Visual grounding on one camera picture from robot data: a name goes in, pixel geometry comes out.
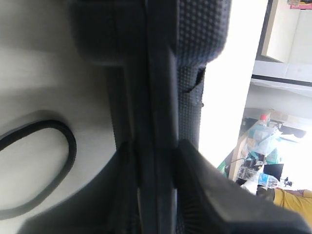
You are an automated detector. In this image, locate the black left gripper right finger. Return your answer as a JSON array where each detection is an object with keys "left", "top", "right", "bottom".
[{"left": 174, "top": 140, "right": 312, "bottom": 234}]

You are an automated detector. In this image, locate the black braided rope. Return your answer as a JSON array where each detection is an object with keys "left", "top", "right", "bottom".
[{"left": 0, "top": 119, "right": 78, "bottom": 218}]

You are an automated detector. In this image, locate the cluttered background desk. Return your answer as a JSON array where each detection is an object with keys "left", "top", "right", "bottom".
[{"left": 217, "top": 109, "right": 307, "bottom": 188}]

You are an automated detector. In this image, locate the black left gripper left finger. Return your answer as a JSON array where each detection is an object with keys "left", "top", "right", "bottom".
[{"left": 19, "top": 143, "right": 141, "bottom": 234}]

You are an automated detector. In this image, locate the yellow cloth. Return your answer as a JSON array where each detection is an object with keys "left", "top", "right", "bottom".
[{"left": 273, "top": 189, "right": 312, "bottom": 217}]

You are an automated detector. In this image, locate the black plastic carry case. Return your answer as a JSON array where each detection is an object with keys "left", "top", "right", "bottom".
[{"left": 68, "top": 0, "right": 231, "bottom": 234}]

